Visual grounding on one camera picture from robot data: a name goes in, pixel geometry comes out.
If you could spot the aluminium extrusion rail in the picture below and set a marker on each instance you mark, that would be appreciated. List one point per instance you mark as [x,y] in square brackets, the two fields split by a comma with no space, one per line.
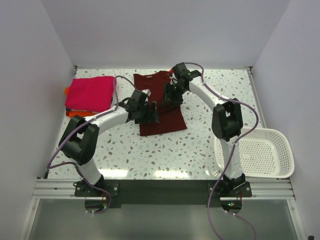
[261,188]

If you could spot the white perforated plastic basket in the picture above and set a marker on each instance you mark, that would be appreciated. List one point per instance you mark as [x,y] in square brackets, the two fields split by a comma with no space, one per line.
[263,153]

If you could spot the folded orange t-shirt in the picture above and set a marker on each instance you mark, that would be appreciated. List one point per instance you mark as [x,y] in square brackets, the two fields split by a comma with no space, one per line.
[77,113]

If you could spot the dark red t-shirt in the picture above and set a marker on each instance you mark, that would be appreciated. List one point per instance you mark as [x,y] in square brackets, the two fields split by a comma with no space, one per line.
[170,117]

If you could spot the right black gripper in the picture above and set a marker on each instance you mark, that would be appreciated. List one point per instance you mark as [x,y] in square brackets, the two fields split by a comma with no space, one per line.
[168,95]

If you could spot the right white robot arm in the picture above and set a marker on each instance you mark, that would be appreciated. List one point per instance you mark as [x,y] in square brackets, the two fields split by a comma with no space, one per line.
[227,121]

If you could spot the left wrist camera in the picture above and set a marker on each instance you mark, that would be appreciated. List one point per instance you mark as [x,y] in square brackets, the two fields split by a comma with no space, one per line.
[147,91]

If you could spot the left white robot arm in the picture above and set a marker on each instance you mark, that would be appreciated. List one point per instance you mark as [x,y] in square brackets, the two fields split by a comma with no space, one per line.
[80,138]

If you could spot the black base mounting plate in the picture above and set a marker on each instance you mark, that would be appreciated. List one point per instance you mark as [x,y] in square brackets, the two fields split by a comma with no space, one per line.
[114,193]

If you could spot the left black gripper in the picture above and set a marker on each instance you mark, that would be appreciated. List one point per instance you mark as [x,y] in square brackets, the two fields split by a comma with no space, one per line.
[151,116]

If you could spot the folded pink t-shirt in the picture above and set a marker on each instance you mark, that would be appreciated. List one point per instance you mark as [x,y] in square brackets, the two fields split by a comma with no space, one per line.
[91,94]

